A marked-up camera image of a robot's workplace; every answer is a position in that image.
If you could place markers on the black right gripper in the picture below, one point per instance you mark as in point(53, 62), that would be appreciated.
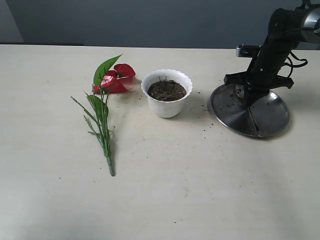
point(262, 73)

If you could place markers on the stainless steel spork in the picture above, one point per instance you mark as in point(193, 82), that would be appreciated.
point(240, 95)

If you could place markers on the artificial red flower stem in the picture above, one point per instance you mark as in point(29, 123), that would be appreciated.
point(110, 77)

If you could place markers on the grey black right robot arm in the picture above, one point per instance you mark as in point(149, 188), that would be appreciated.
point(286, 30)

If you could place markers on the dark soil in pot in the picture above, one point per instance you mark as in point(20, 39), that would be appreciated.
point(166, 91)

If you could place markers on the white scalloped flower pot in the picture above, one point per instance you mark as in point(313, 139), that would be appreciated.
point(166, 109)

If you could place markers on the round stainless steel plate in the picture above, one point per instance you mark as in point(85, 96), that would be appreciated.
point(265, 118)

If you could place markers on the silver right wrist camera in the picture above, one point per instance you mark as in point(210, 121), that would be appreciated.
point(247, 51)

